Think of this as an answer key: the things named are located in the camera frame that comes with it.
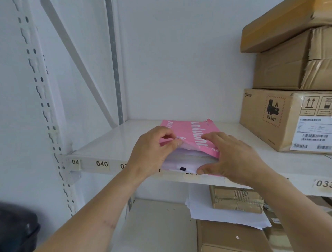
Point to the pink plastic mailer bag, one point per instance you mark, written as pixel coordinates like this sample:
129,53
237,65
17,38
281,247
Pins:
193,135

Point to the large plain cardboard box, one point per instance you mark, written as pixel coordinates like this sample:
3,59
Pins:
228,237

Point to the cream shelf number label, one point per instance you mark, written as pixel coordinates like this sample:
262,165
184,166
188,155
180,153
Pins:
101,164
75,163
190,175
123,166
324,184

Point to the person's right hand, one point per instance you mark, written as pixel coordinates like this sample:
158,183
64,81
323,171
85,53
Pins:
238,163

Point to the person's right thumb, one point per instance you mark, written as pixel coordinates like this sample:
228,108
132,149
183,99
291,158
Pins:
208,168

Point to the crumpled taped cardboard box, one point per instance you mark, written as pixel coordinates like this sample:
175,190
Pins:
282,65

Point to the person's left hand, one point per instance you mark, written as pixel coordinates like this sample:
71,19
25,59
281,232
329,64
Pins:
149,153

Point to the person's left thumb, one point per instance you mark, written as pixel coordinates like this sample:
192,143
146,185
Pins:
175,144

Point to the flat taped cardboard box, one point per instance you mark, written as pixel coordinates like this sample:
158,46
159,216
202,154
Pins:
277,26

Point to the person's right forearm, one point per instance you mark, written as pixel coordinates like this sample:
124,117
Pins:
293,207

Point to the black plastic bin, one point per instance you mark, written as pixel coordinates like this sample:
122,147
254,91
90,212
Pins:
16,228

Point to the white metal shelving unit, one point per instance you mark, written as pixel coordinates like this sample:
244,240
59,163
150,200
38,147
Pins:
116,145

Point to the person's left forearm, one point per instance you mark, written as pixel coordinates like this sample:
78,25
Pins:
98,213

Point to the white package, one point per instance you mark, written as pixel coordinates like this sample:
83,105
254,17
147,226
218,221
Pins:
189,162

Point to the cardboard box with sticker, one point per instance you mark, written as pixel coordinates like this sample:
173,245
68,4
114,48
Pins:
280,233

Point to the white paper sheets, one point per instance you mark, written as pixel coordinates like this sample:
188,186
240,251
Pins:
202,210

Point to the printed cardboard box white label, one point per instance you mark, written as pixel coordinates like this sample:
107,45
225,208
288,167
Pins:
269,119

